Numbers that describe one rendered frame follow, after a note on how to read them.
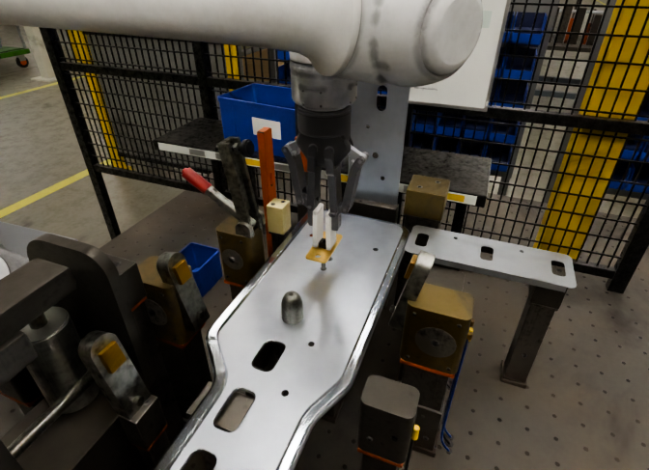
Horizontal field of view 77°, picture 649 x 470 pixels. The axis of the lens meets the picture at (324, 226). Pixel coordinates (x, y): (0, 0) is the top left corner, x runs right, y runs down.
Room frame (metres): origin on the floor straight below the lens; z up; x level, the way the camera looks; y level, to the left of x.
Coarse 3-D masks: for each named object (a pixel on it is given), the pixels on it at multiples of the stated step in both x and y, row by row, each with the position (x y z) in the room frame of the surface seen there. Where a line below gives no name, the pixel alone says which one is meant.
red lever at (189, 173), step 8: (184, 168) 0.66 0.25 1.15; (184, 176) 0.65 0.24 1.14; (192, 176) 0.65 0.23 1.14; (200, 176) 0.66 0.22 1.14; (192, 184) 0.65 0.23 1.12; (200, 184) 0.64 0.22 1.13; (208, 184) 0.65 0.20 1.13; (208, 192) 0.64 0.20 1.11; (216, 192) 0.64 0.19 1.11; (216, 200) 0.63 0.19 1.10; (224, 200) 0.63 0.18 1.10; (224, 208) 0.63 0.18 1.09; (232, 208) 0.62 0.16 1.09
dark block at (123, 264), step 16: (112, 256) 0.45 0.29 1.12; (128, 272) 0.42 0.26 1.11; (128, 288) 0.41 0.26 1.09; (144, 288) 0.43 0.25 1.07; (144, 304) 0.43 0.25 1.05; (144, 320) 0.42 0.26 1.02; (144, 336) 0.41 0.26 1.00; (160, 352) 0.43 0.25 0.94; (160, 368) 0.42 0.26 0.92; (160, 384) 0.41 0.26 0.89; (160, 400) 0.41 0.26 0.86; (176, 416) 0.42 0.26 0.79; (176, 432) 0.41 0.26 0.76
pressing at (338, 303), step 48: (288, 240) 0.65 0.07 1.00; (384, 240) 0.65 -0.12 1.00; (288, 288) 0.52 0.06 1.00; (336, 288) 0.52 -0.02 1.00; (384, 288) 0.52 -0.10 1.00; (240, 336) 0.41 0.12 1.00; (288, 336) 0.41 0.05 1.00; (336, 336) 0.41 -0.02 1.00; (240, 384) 0.33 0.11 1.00; (288, 384) 0.33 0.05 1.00; (336, 384) 0.33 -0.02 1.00; (192, 432) 0.27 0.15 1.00; (240, 432) 0.27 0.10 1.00; (288, 432) 0.27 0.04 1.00
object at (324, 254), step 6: (324, 234) 0.60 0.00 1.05; (336, 234) 0.60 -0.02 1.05; (324, 240) 0.57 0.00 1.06; (336, 240) 0.58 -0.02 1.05; (312, 246) 0.57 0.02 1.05; (318, 246) 0.57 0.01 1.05; (324, 246) 0.56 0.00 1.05; (336, 246) 0.57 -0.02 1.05; (312, 252) 0.55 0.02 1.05; (318, 252) 0.55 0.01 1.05; (324, 252) 0.55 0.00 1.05; (330, 252) 0.55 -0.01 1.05; (306, 258) 0.54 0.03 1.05; (312, 258) 0.53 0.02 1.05; (318, 258) 0.53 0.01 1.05; (324, 258) 0.53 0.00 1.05
